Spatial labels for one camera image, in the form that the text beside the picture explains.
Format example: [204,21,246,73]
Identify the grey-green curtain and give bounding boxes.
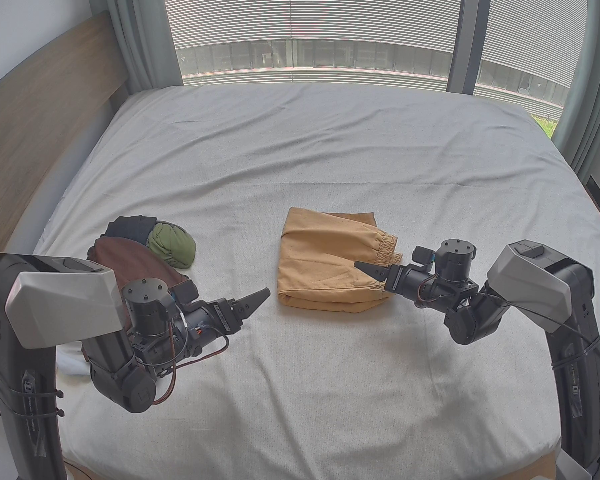
[84,0,184,95]
[550,0,600,180]

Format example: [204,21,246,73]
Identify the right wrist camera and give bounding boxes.
[411,246,437,270]

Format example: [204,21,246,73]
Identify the black garment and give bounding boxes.
[105,215,159,247]

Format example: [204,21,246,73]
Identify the tan shorts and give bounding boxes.
[276,206,405,314]

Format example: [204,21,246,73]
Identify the brown garment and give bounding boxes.
[82,237,197,370]

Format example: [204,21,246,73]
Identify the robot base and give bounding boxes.
[554,449,600,480]

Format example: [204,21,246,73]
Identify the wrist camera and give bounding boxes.
[411,246,437,270]
[169,280,201,310]

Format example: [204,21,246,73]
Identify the window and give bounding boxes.
[161,0,590,121]

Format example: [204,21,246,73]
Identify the green garment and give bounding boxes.
[146,222,197,270]

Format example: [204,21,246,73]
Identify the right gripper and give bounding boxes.
[353,260,439,305]

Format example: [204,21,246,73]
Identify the bed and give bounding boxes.
[0,10,600,480]

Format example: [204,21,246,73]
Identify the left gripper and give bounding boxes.
[181,287,272,342]

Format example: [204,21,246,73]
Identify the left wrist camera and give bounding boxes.
[169,280,201,310]

